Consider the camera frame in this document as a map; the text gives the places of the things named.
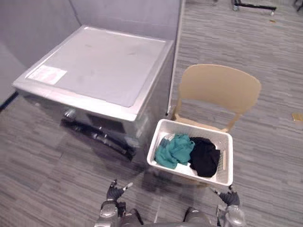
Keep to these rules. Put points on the small brown floor scrap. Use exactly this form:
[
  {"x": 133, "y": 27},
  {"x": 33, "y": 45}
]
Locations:
[{"x": 272, "y": 21}]

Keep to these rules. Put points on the dark glass washing machine door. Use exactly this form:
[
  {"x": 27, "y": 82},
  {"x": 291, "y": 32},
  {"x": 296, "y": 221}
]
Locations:
[{"x": 99, "y": 133}]

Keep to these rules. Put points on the silver robot right leg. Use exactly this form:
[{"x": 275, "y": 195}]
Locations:
[{"x": 198, "y": 216}]

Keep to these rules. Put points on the silver front-load washing machine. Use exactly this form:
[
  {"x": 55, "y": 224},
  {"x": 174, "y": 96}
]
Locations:
[{"x": 99, "y": 71}]

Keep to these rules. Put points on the teal cloth garment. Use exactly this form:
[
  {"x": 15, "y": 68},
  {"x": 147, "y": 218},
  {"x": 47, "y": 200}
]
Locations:
[{"x": 176, "y": 150}]

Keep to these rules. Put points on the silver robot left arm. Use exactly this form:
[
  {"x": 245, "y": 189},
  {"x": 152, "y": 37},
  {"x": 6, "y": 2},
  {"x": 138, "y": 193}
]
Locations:
[{"x": 107, "y": 214}]

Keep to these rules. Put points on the white plastic laundry basket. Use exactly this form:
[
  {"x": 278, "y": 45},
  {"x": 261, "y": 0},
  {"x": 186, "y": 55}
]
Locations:
[{"x": 227, "y": 170}]

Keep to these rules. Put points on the black wheeled cart frame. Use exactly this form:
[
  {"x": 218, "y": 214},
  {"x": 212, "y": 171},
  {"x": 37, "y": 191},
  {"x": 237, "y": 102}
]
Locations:
[{"x": 256, "y": 7}]

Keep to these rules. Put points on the white label sticker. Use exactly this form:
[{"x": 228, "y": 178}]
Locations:
[{"x": 47, "y": 74}]

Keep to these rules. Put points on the black cloth garment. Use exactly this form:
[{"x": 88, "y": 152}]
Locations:
[{"x": 204, "y": 157}]

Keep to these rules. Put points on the silver robot leg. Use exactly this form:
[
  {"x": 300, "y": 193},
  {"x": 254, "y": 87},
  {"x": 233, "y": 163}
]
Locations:
[
  {"x": 198, "y": 216},
  {"x": 135, "y": 217}
]

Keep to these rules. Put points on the silver robot left leg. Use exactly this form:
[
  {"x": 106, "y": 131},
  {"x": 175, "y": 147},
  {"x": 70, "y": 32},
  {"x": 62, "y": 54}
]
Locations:
[{"x": 135, "y": 217}]

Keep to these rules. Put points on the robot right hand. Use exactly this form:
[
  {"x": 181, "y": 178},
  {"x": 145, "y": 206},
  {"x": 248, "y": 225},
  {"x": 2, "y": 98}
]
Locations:
[{"x": 230, "y": 198}]

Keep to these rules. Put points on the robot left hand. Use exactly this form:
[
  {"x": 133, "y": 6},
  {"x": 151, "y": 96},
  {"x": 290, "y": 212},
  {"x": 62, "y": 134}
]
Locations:
[{"x": 114, "y": 193}]

